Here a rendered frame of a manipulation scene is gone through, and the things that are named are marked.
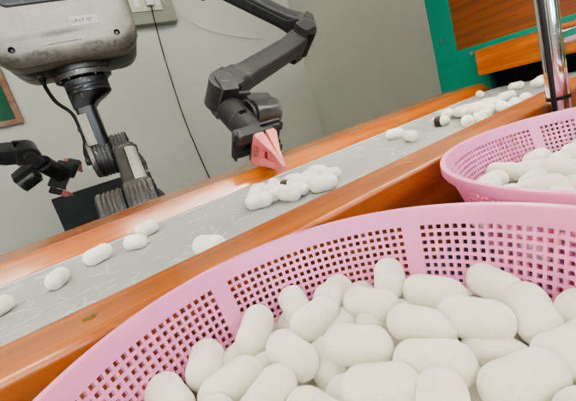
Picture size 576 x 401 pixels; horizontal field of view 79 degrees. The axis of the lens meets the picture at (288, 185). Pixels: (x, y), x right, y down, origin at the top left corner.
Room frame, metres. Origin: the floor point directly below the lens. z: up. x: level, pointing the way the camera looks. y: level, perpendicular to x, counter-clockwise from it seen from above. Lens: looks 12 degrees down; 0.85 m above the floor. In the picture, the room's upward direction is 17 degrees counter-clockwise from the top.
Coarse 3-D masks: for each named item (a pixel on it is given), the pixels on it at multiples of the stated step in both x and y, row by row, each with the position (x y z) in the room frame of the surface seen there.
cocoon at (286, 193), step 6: (282, 186) 0.44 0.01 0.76; (288, 186) 0.43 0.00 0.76; (294, 186) 0.42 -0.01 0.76; (282, 192) 0.43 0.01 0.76; (288, 192) 0.42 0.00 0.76; (294, 192) 0.42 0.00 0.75; (300, 192) 0.42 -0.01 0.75; (282, 198) 0.43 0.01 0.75; (288, 198) 0.42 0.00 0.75; (294, 198) 0.42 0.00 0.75
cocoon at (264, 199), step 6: (264, 192) 0.44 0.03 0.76; (246, 198) 0.44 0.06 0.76; (252, 198) 0.44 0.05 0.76; (258, 198) 0.43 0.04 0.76; (264, 198) 0.43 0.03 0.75; (270, 198) 0.44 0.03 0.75; (246, 204) 0.44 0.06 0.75; (252, 204) 0.44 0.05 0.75; (258, 204) 0.43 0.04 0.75; (264, 204) 0.43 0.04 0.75; (270, 204) 0.44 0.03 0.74
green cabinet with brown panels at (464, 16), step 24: (432, 0) 1.14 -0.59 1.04; (456, 0) 1.09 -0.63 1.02; (480, 0) 1.03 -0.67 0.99; (504, 0) 0.98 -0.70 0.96; (528, 0) 0.93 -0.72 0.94; (432, 24) 1.15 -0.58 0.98; (456, 24) 1.10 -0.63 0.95; (480, 24) 1.04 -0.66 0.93; (504, 24) 0.99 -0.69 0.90; (528, 24) 0.94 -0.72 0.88; (456, 48) 1.11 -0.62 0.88; (480, 48) 1.04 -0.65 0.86
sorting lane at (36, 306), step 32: (416, 128) 0.73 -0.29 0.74; (448, 128) 0.62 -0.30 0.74; (320, 160) 0.68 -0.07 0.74; (352, 160) 0.58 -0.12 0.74; (384, 160) 0.51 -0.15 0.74; (160, 224) 0.52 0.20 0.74; (192, 224) 0.46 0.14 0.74; (224, 224) 0.42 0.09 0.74; (256, 224) 0.38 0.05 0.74; (128, 256) 0.40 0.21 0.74; (160, 256) 0.36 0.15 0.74; (0, 288) 0.43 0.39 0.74; (32, 288) 0.39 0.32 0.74; (64, 288) 0.35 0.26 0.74; (96, 288) 0.32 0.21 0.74; (0, 320) 0.31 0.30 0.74; (32, 320) 0.29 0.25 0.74
